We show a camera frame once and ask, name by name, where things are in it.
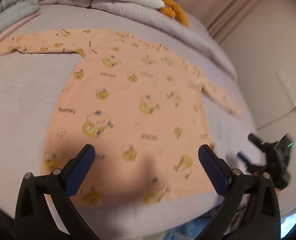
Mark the orange printed long-sleeve shirt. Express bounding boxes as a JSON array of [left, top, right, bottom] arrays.
[[0, 29, 241, 206]]

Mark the lilac rolled duvet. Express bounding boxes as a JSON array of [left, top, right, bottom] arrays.
[[27, 0, 237, 81]]

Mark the pink folded garment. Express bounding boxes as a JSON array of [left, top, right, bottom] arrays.
[[0, 12, 41, 41]]

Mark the grey folded garment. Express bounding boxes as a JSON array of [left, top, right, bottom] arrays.
[[0, 1, 40, 33]]

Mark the white wall power strip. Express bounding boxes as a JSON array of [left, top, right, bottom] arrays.
[[276, 68, 296, 112]]

